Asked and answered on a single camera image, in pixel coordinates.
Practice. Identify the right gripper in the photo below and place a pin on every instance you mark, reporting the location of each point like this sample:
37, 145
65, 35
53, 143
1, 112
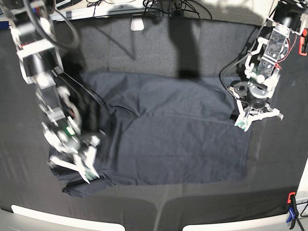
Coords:
75, 151

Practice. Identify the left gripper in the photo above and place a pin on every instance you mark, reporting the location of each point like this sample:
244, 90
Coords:
252, 108

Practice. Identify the dark grey t-shirt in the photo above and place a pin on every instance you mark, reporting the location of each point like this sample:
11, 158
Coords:
161, 130

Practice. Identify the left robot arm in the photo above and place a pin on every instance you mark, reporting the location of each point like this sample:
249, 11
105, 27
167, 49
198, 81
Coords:
261, 67

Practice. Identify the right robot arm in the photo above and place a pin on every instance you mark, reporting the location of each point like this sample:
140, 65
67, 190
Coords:
40, 63

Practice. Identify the black felt table cover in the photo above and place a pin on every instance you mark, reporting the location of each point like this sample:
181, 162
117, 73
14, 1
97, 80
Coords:
276, 159

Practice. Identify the red clamp far right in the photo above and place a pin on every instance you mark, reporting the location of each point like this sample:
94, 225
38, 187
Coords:
303, 43

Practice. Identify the blue clamp near right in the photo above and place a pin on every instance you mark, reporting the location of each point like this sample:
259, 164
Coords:
293, 214

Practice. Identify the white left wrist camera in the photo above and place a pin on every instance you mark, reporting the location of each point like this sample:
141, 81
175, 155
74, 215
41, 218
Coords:
243, 122

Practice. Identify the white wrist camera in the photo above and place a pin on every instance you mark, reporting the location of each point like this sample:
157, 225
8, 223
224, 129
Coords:
87, 171
243, 122

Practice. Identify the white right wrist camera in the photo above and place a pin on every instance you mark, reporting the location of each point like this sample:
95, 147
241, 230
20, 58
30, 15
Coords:
87, 171

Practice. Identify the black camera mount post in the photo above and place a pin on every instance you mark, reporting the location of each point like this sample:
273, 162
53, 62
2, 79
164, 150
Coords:
182, 34

